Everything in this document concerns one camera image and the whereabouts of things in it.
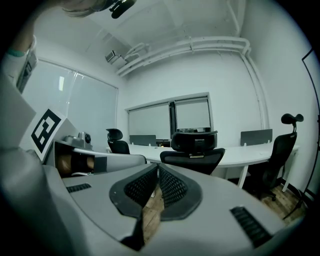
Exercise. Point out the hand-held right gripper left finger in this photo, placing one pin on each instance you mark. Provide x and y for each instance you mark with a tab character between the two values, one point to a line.
100	197

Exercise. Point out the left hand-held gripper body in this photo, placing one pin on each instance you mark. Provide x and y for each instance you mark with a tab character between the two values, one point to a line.
46	132

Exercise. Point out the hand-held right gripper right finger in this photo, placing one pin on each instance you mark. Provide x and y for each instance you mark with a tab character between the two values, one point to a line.
215	200

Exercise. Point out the black mesh office chair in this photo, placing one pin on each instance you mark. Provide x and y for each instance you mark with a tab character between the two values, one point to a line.
117	143
192	156
278	162

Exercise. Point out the person's left hand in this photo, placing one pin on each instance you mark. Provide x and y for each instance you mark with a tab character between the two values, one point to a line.
63	163

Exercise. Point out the white table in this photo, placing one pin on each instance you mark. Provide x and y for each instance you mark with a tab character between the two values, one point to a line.
240	155

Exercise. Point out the large frosted glass window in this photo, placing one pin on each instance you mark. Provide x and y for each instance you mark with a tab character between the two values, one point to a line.
92	105

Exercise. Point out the grey chest-worn device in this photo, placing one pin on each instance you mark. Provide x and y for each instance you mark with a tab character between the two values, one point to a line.
26	71

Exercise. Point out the grey desk divider panel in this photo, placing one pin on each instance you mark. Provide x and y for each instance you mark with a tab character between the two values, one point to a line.
256	137
142	140

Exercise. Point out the person's white shirt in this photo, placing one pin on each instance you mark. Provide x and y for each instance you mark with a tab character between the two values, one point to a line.
11	65

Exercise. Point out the window with white roller blinds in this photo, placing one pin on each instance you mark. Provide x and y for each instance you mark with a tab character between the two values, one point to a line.
150	121

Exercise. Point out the white ceiling air vent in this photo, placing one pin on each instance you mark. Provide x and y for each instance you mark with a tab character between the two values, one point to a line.
113	56

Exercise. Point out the black framed board on stand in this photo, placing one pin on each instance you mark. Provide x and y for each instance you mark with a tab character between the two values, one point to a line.
315	105

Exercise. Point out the white ceiling pipes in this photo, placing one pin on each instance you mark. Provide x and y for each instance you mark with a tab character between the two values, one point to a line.
200	45

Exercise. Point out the silver fisheye camera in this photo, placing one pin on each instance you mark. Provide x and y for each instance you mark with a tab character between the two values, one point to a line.
83	138

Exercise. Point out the black head-worn camera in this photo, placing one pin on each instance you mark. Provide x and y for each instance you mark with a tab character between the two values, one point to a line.
122	7

